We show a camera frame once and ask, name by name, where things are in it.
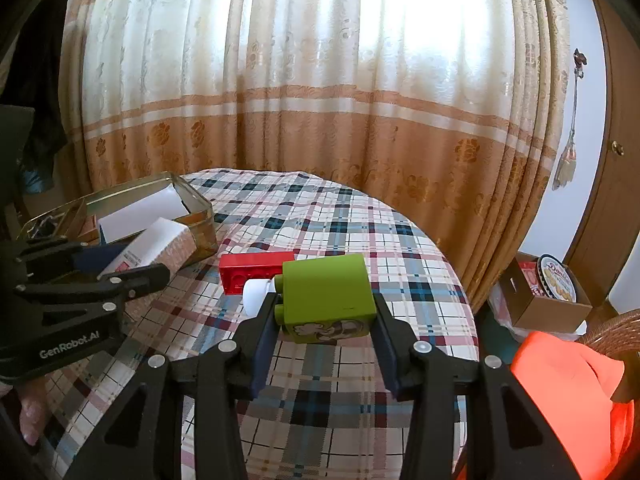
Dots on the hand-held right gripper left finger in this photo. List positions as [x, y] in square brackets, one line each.
[262, 350]

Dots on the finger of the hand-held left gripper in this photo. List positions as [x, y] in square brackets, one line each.
[130, 280]
[50, 252]

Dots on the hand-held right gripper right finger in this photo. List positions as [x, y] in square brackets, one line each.
[387, 355]

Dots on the white box with red label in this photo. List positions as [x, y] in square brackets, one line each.
[155, 240]

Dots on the green toy block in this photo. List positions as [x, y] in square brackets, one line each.
[325, 290]

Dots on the gold metal tin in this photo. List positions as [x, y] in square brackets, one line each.
[200, 220]

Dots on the person's left hand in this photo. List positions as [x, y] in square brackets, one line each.
[32, 410]

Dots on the white pill bottle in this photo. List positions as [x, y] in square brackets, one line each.
[255, 295]

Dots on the white paper liner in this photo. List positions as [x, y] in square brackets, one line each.
[130, 215]

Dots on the red toy block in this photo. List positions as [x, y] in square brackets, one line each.
[245, 267]

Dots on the plaid tablecloth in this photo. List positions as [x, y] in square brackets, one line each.
[325, 220]

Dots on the cardboard box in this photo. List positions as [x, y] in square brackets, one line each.
[540, 312]

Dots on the red packet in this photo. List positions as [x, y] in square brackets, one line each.
[527, 277]

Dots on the dark hanging cloth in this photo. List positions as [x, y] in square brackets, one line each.
[40, 85]

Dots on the orange cloth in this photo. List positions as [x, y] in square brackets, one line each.
[565, 385]

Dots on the round cookie tin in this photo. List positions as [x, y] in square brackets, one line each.
[555, 277]

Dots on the wicker chair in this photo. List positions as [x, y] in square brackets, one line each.
[615, 325]

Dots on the curtain tieback tassel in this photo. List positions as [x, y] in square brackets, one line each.
[567, 160]

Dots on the wooden door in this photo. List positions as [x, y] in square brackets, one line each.
[615, 210]

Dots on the cream and orange curtain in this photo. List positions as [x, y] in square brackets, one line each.
[325, 85]

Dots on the brass door knob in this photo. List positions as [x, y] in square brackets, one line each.
[618, 148]

